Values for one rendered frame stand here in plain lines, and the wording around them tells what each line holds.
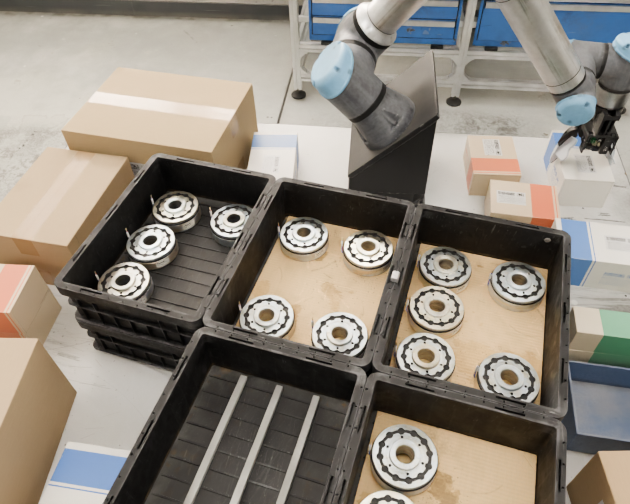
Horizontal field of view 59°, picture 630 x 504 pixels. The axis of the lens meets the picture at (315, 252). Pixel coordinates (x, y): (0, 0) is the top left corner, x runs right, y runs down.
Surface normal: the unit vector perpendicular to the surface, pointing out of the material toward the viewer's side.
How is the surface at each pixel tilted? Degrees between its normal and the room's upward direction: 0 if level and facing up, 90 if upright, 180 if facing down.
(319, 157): 0
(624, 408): 0
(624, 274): 90
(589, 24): 90
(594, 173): 0
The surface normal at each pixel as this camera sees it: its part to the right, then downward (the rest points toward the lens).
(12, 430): 1.00, 0.01
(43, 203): -0.03, -0.66
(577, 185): -0.12, 0.75
